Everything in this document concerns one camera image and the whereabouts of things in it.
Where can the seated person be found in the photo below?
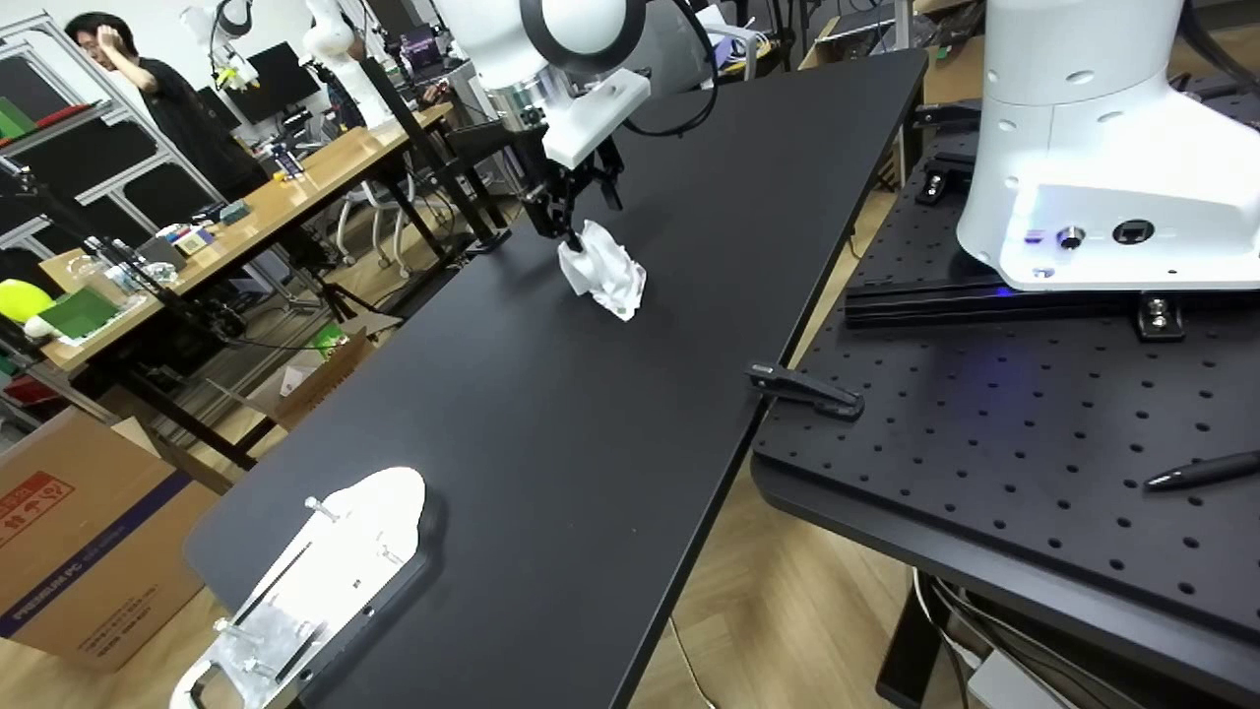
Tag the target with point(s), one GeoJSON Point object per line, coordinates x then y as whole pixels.
{"type": "Point", "coordinates": [172, 105]}

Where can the black pen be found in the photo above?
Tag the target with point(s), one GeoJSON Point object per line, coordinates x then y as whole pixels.
{"type": "Point", "coordinates": [1208, 471]}

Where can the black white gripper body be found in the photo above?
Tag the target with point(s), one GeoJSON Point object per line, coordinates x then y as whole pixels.
{"type": "Point", "coordinates": [567, 122]}

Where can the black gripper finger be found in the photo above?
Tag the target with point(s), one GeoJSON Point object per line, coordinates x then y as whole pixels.
{"type": "Point", "coordinates": [608, 183]}
{"type": "Point", "coordinates": [561, 218]}

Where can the black table clamp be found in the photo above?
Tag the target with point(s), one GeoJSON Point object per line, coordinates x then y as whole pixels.
{"type": "Point", "coordinates": [803, 393]}

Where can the wooden desk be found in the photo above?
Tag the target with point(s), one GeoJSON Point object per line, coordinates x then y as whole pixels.
{"type": "Point", "coordinates": [274, 205]}

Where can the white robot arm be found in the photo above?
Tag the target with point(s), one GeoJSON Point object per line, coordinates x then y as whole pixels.
{"type": "Point", "coordinates": [575, 71]}

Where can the black rod stand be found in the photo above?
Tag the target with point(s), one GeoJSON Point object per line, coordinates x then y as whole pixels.
{"type": "Point", "coordinates": [450, 159]}

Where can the cardboard box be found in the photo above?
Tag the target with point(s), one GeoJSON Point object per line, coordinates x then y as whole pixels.
{"type": "Point", "coordinates": [92, 540]}

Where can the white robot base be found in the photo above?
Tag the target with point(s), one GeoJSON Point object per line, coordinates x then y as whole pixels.
{"type": "Point", "coordinates": [1092, 168]}

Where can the white patterned cloth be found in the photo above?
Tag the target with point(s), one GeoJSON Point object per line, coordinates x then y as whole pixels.
{"type": "Point", "coordinates": [596, 265]}

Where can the black perforated mounting board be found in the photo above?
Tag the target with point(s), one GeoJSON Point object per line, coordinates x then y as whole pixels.
{"type": "Point", "coordinates": [1008, 444]}

